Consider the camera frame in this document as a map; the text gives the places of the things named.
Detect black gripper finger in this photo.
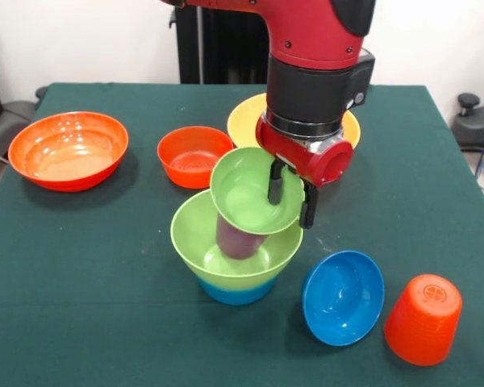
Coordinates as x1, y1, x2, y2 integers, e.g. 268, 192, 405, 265
298, 181, 319, 231
267, 157, 288, 206

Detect small red plastic bowl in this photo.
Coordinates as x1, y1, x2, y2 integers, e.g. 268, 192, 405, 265
156, 125, 235, 189

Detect black chair base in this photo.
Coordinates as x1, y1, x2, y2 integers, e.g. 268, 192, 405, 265
451, 92, 484, 152

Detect large orange plastic bowl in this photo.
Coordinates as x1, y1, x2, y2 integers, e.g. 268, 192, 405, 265
227, 92, 362, 149

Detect purple plastic cup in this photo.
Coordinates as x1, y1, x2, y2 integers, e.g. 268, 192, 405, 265
215, 212, 269, 260

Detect dark blue plastic bowl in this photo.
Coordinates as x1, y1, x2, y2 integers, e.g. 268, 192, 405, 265
301, 249, 386, 347

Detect large red plastic bowl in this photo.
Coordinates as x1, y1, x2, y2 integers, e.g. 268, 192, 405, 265
7, 111, 130, 193

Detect small green plastic bowl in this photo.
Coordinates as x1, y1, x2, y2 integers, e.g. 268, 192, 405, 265
209, 147, 304, 235

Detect red plastic cup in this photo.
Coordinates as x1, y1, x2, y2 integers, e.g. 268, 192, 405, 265
383, 273, 464, 368

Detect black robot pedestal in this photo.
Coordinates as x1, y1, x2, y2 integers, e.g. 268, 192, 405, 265
169, 6, 271, 85

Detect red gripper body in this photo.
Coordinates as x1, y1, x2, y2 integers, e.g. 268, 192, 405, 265
255, 112, 355, 189

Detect dark green table cloth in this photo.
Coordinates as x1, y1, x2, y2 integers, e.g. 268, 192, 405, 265
0, 82, 484, 387

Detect light blue plastic bowl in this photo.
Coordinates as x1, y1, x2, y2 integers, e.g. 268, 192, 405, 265
197, 276, 277, 306

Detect large green plastic bowl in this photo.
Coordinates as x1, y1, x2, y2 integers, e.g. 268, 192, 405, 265
169, 189, 305, 292

